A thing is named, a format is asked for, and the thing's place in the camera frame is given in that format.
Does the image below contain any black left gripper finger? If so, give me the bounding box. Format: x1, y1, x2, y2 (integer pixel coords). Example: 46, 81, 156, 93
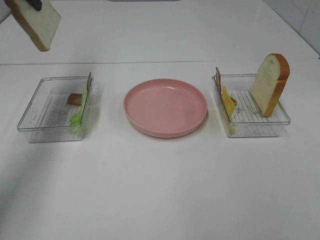
26, 0, 42, 11

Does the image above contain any white bread slice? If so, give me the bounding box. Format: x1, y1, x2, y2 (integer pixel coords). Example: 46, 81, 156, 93
5, 0, 61, 52
249, 53, 290, 117

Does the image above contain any brown bacon strip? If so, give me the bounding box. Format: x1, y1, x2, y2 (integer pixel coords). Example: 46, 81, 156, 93
67, 72, 92, 107

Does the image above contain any green lettuce leaf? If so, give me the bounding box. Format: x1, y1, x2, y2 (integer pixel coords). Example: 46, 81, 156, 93
69, 84, 88, 137

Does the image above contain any pink bacon strip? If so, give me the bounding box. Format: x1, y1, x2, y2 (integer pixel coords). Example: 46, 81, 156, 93
215, 67, 237, 107

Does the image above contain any clear left plastic container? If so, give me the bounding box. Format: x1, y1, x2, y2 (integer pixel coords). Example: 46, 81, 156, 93
17, 76, 94, 143

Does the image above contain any clear plastic container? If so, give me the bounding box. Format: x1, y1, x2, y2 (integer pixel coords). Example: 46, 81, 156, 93
17, 76, 94, 143
212, 73, 291, 138

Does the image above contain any pink round plate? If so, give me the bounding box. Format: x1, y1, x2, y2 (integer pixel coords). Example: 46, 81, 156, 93
123, 78, 208, 138

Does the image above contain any yellow cheese slice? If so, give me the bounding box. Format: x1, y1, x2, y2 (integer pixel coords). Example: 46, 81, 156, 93
221, 86, 237, 136

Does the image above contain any clear right plastic container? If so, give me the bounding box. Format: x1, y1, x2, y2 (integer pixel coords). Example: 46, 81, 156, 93
212, 73, 291, 138

